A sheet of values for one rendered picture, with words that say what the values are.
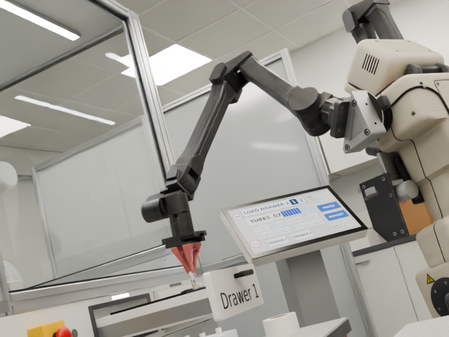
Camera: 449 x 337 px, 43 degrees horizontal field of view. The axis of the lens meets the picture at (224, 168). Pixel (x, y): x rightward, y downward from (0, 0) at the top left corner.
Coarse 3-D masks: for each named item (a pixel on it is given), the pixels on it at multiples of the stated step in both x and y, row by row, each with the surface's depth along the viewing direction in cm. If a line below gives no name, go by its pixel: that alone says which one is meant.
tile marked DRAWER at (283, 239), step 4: (280, 236) 223; (284, 236) 223; (264, 240) 220; (268, 240) 221; (272, 240) 221; (276, 240) 221; (280, 240) 221; (284, 240) 221; (288, 240) 221; (268, 244) 219; (272, 244) 219; (276, 244) 219; (280, 244) 219
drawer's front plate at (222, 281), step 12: (252, 264) 153; (204, 276) 128; (216, 276) 131; (228, 276) 136; (252, 276) 150; (216, 288) 129; (228, 288) 134; (240, 288) 141; (252, 288) 148; (216, 300) 127; (228, 300) 132; (252, 300) 145; (216, 312) 126; (228, 312) 130; (240, 312) 136
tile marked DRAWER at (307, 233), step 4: (296, 232) 225; (300, 232) 225; (304, 232) 226; (308, 232) 226; (312, 232) 226; (292, 236) 223; (296, 236) 223; (300, 236) 223; (304, 236) 224; (308, 236) 224; (312, 236) 224; (296, 240) 221
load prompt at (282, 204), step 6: (294, 198) 243; (300, 198) 243; (264, 204) 239; (270, 204) 239; (276, 204) 239; (282, 204) 239; (288, 204) 240; (294, 204) 240; (300, 204) 240; (240, 210) 235; (246, 210) 235; (252, 210) 235; (258, 210) 235; (264, 210) 236; (270, 210) 236; (246, 216) 232
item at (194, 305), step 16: (160, 304) 134; (176, 304) 132; (192, 304) 130; (208, 304) 129; (96, 320) 140; (112, 320) 139; (128, 320) 136; (144, 320) 135; (160, 320) 133; (176, 320) 132; (112, 336) 138; (128, 336) 136
